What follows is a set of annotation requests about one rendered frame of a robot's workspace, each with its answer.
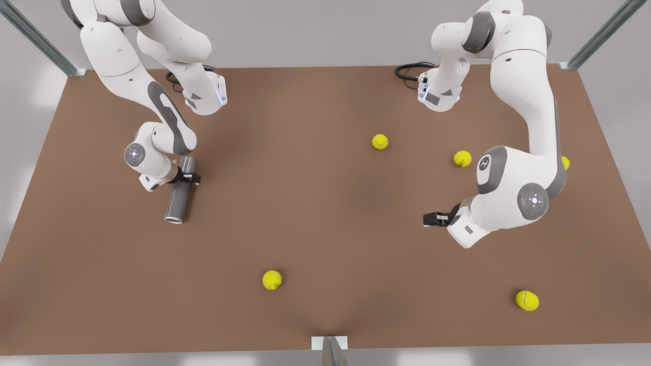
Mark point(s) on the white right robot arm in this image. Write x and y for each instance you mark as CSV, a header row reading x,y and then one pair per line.
x,y
127,76

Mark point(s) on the grey tennis ball tube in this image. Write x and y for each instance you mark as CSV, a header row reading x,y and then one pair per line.
x,y
180,195

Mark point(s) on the yellow tennis ball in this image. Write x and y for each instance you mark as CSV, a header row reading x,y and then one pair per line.
x,y
380,142
565,162
527,300
462,158
271,280

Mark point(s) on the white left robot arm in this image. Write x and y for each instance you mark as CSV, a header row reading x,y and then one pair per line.
x,y
524,76

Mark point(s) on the silver frame post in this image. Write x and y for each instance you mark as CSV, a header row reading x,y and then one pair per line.
x,y
38,38
600,35
330,351

